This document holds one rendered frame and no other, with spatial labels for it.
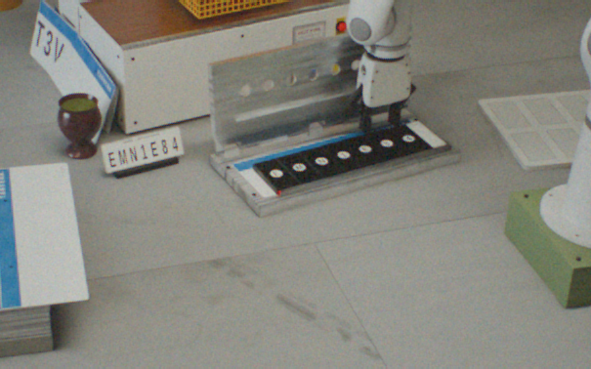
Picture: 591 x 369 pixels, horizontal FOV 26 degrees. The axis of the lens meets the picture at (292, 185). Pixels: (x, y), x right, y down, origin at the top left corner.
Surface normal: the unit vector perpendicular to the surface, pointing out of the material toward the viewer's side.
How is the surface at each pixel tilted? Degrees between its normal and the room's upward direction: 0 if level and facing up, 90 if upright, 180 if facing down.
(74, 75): 69
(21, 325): 90
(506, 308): 0
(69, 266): 0
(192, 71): 90
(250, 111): 83
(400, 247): 0
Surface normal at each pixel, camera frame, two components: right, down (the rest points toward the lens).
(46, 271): 0.04, -0.84
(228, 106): 0.49, 0.38
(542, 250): -0.95, 0.15
